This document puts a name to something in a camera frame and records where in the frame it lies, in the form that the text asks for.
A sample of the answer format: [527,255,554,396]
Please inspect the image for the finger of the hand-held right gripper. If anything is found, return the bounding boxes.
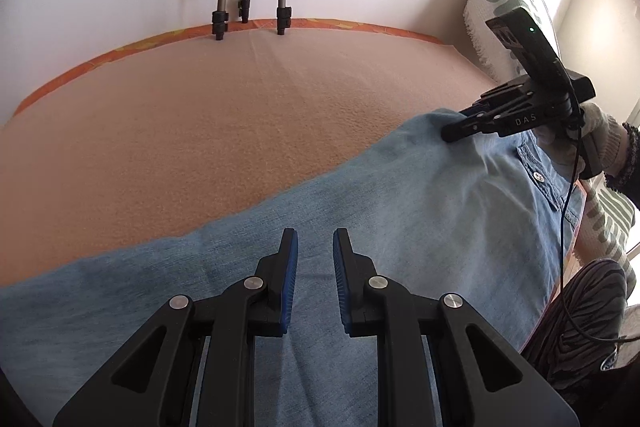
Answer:
[457,86,532,118]
[441,113,507,143]

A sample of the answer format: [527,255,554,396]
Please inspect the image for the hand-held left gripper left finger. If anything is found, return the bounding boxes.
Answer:
[52,228,299,427]

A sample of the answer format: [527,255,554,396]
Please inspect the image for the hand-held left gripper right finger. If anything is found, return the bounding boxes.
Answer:
[333,228,581,427]

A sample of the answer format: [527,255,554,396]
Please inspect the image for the light blue denim pants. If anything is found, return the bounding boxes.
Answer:
[0,108,587,427]

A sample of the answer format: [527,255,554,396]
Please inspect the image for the person's right forearm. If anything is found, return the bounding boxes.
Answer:
[602,122,640,210]

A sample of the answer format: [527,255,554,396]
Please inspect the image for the person's right hand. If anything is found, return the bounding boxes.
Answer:
[534,102,631,182]

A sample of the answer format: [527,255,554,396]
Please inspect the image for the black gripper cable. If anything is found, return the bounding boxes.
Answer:
[559,119,640,348]

